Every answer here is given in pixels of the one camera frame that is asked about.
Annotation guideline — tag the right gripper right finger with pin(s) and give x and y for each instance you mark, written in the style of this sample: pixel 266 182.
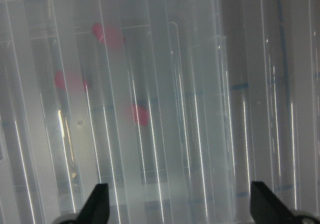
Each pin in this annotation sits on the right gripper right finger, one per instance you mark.
pixel 265 207

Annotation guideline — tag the red block lower middle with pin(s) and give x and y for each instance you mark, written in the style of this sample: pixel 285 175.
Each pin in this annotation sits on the red block lower middle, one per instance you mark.
pixel 139 114

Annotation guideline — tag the red block centre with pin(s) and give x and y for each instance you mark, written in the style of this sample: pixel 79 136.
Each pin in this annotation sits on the red block centre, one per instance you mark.
pixel 71 80

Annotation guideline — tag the clear ribbed box lid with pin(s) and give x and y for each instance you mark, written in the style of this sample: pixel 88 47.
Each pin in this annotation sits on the clear ribbed box lid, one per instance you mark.
pixel 232 90

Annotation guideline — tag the red block upper middle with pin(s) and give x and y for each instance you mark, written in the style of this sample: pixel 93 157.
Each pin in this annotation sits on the red block upper middle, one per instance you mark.
pixel 109 36

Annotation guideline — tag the red block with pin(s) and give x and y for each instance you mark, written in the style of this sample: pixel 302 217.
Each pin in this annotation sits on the red block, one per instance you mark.
pixel 109 36
pixel 139 114
pixel 71 80

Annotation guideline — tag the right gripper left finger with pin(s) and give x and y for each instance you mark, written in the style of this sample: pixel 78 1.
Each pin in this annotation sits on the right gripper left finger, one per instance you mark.
pixel 97 207

